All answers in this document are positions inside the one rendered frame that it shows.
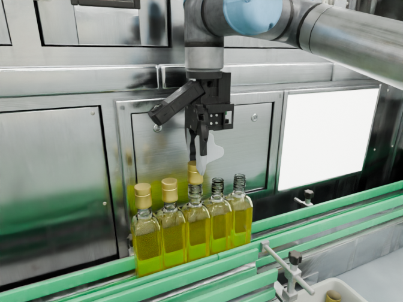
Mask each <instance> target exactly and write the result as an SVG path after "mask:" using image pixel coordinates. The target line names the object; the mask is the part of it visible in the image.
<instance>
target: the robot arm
mask: <svg viewBox="0 0 403 302"><path fill-rule="evenodd" d="M183 9H184V37H185V68H186V69H188V71H186V78H193V79H195V81H194V80H190V81H189V82H188V83H186V84H185V85H183V86H182V87H181V88H179V89H178V90H177V91H176V92H174V93H173V94H171V95H170V96H169V97H167V98H166V99H165V100H163V101H162V102H160V103H158V104H157V105H155V106H154V107H152V108H151V110H150V111H149V112H148V115H149V117H150V118H151V119H152V121H153V122H154V123H155V124H156V125H158V126H161V125H162V124H165V123H166V122H167V121H168V120H170V119H171V117H173V116H174V115H175V114H176V113H178V112H179V111H181V110H182V109H183V108H184V107H185V140H186V144H187V152H188V157H189V161H196V169H197V170H198V172H199V173H200V175H201V176H204V172H205V170H206V164H207V163H209V162H212V161H214V160H216V159H218V158H220V157H222V156H223V154H224V149H223V148H222V147H220V146H217V145H216V144H215V143H214V137H213V135H212V134H211V133H209V131H210V130H213V131H220V130H225V129H233V122H234V103H231V102H230V91H231V73H226V72H224V71H220V70H221V69H223V68H224V37H228V36H243V37H250V38H257V39H262V40H269V41H276V42H280V43H285V44H289V45H291V46H293V47H296V48H298V49H301V50H304V51H306V52H309V53H312V54H313V55H316V56H319V57H321V58H324V59H327V60H328V61H331V62H334V63H336V64H339V65H342V66H344V67H346V68H349V69H351V70H354V71H357V72H359V73H361V74H364V75H366V76H368V77H371V78H374V79H376V80H379V81H382V82H383V83H386V84H389V85H391V86H394V87H397V88H398V89H401V90H403V22H402V21H399V20H394V19H389V18H386V17H381V16H376V15H373V14H368V13H363V12H360V11H354V10H349V9H346V8H341V7H336V6H333V5H328V4H322V3H320V2H315V1H313V0H184V1H183ZM228 111H231V123H229V119H227V118H225V116H226V115H227V112H228ZM226 123H227V124H226Z"/></svg>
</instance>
